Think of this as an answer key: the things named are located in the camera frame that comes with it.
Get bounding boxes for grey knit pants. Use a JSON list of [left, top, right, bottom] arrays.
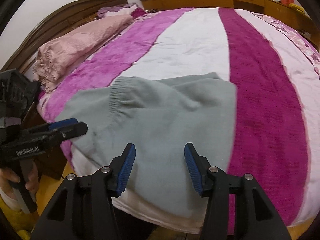
[[57, 73, 236, 220]]

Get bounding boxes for person's left hand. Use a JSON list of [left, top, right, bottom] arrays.
[[1, 163, 39, 198]]

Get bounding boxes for folded pink quilt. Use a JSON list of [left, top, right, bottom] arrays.
[[33, 15, 133, 93]]

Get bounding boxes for dark wooden headboard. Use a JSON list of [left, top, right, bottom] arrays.
[[1, 0, 128, 74]]

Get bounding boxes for pink purple striped bedspread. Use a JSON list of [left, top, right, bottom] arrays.
[[33, 8, 319, 233]]

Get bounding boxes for purple ruffled pillow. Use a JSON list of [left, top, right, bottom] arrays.
[[97, 3, 148, 19]]

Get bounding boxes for wooden window cabinet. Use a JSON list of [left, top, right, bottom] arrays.
[[141, 0, 319, 50]]

